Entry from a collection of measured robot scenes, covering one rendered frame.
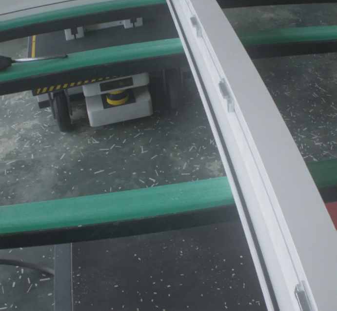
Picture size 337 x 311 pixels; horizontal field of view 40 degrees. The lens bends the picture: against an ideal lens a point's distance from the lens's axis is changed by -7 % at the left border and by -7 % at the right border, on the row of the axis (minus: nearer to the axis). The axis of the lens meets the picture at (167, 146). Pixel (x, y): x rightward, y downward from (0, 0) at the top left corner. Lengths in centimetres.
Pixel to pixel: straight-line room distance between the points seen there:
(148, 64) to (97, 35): 131
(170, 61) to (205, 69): 11
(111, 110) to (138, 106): 11
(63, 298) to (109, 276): 9
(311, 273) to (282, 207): 8
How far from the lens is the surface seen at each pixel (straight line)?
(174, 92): 201
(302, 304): 37
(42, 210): 55
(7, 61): 82
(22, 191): 189
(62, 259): 89
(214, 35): 68
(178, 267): 81
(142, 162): 187
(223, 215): 55
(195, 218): 54
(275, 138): 49
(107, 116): 198
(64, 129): 203
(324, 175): 56
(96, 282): 81
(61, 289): 85
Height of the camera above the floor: 125
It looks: 40 degrees down
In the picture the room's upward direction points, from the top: 6 degrees counter-clockwise
